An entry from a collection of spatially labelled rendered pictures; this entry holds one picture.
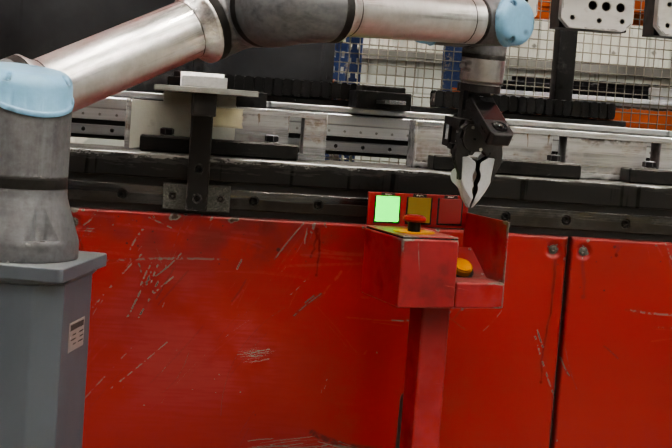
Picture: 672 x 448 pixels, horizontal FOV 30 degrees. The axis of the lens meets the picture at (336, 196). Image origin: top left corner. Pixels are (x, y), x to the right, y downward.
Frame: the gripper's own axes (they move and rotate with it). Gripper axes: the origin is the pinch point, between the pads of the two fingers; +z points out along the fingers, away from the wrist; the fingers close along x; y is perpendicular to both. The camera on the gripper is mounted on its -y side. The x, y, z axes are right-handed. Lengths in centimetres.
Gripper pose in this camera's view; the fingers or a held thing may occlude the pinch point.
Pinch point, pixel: (472, 200)
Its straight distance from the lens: 217.4
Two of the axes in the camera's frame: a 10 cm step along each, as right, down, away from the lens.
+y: -3.6, -1.8, 9.2
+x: -9.3, -0.4, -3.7
